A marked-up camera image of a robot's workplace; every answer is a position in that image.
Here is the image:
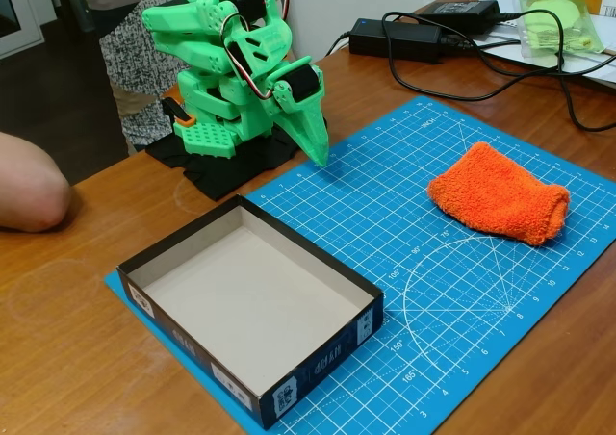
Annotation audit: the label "black power adapter brick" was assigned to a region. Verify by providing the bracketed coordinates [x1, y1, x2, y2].
[348, 17, 443, 64]
[421, 0, 501, 36]

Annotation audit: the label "red white servo wire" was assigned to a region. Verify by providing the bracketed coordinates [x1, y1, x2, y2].
[218, 0, 293, 102]

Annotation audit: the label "black adapter output cable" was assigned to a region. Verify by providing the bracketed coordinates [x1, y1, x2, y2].
[440, 33, 616, 78]

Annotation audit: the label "black short adapter cable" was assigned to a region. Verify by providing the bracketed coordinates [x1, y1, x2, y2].
[324, 30, 352, 57]

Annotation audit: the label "black thin power cable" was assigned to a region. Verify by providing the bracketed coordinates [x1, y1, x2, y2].
[498, 9, 616, 132]

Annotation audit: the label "bare person forearm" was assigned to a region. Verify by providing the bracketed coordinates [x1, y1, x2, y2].
[0, 131, 72, 234]

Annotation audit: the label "white framed glass panel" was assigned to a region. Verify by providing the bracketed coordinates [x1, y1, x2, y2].
[0, 0, 45, 61]

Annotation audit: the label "plastic bag green parts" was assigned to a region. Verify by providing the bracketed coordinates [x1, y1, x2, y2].
[518, 0, 605, 60]

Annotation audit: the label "black cardboard box tray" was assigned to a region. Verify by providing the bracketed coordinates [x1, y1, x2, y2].
[116, 193, 385, 430]

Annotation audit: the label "orange black table clamp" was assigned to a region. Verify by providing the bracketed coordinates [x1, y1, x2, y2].
[161, 96, 196, 128]

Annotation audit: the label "blue cutting mat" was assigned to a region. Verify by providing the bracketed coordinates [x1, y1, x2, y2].
[104, 95, 616, 435]

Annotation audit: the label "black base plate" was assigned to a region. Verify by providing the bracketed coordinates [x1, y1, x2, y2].
[144, 129, 309, 201]

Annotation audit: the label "orange fluffy sock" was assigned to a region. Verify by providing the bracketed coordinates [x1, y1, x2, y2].
[426, 141, 572, 247]

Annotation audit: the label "person in speckled grey garment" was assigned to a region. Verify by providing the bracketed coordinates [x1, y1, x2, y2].
[79, 0, 290, 155]

